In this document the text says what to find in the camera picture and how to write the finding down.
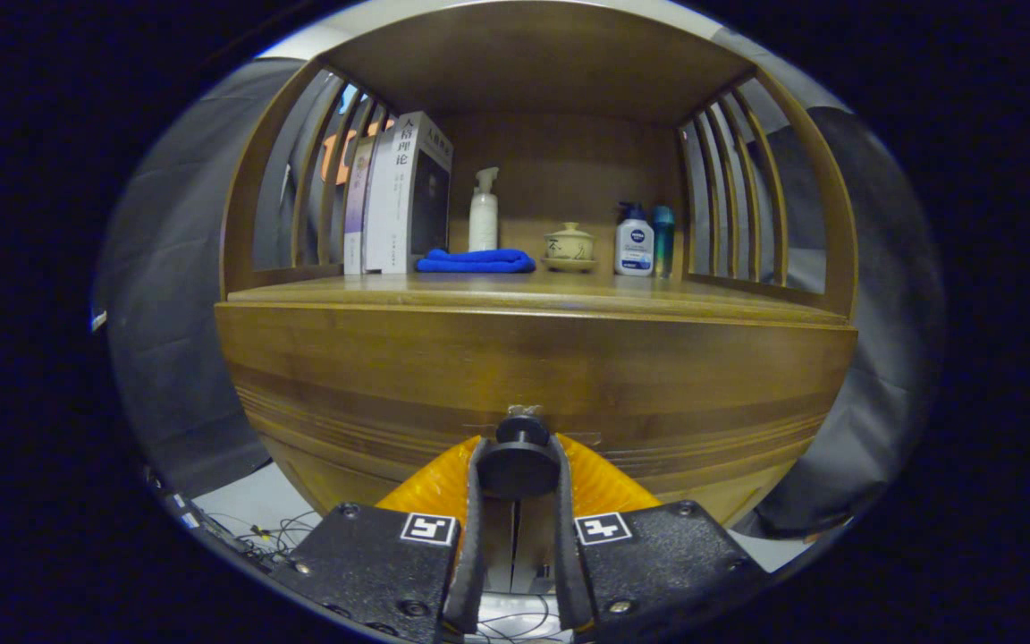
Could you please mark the thin pale purple book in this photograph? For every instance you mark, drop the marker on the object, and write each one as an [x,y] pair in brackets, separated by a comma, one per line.
[356,215]

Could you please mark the brown wooden cabinet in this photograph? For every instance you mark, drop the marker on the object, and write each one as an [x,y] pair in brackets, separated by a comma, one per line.
[560,170]

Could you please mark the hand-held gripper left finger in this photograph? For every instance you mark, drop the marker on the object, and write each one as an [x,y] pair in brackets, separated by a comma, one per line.
[470,555]

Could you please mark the cream lidded tea bowl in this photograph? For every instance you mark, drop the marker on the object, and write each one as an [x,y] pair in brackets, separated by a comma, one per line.
[569,246]

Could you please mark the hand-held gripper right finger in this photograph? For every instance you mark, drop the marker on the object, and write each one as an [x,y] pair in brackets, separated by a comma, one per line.
[566,563]

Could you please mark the brown wooden drawer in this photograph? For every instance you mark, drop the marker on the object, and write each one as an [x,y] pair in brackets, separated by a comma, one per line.
[390,376]

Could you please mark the wooden countertop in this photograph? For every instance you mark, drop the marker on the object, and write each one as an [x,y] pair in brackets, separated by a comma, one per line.
[586,293]

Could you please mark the teal slim bottle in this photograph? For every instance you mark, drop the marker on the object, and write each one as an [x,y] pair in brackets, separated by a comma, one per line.
[663,241]

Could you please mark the thin white book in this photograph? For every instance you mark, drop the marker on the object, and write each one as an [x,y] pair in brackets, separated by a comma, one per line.
[378,224]

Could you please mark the white pump bottle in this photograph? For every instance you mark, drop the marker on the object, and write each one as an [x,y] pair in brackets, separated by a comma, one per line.
[483,224]

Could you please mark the white lotion bottle blue cap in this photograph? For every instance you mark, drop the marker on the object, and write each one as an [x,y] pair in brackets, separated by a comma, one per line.
[634,246]

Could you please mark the thick white book dark cover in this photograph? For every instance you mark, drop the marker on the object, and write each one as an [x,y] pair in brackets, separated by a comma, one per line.
[421,197]

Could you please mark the black round drawer knob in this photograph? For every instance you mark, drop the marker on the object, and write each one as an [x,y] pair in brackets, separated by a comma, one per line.
[517,465]

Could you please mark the blue folded cloth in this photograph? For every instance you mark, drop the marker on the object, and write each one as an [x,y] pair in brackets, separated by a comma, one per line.
[475,261]

